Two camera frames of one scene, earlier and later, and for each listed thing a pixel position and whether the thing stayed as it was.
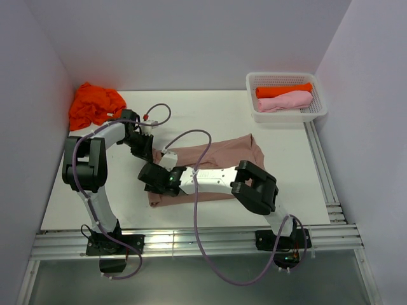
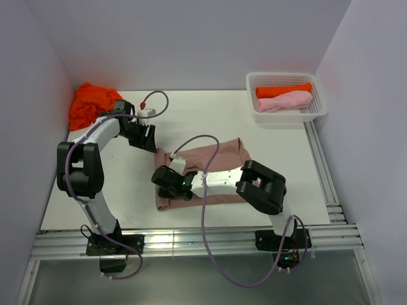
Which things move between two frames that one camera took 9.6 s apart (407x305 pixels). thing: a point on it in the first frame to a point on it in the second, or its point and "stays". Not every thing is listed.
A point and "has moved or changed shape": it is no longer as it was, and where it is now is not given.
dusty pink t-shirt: x=226 y=153 has moved or changed shape
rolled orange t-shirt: x=269 y=92 stays
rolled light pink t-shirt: x=292 y=99 stays
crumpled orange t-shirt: x=93 y=104 stays
